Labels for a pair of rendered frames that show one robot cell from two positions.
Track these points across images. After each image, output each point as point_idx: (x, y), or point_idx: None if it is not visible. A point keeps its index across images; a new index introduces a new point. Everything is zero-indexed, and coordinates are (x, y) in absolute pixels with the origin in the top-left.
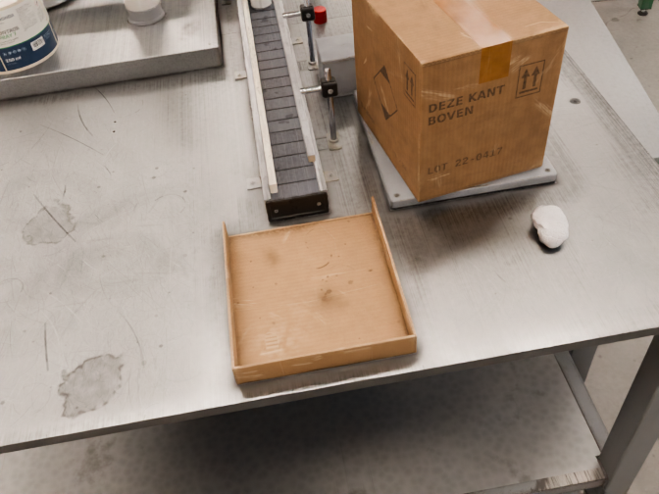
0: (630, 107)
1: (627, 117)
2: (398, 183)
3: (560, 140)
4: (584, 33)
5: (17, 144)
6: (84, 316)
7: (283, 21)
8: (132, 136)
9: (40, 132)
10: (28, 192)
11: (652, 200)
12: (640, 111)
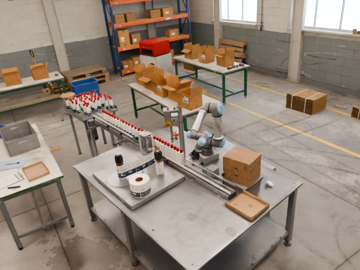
0: (262, 163)
1: (263, 164)
2: (242, 186)
3: None
4: None
5: (163, 208)
6: (217, 224)
7: (200, 166)
8: (185, 197)
9: (165, 204)
10: (179, 214)
11: (277, 175)
12: (264, 163)
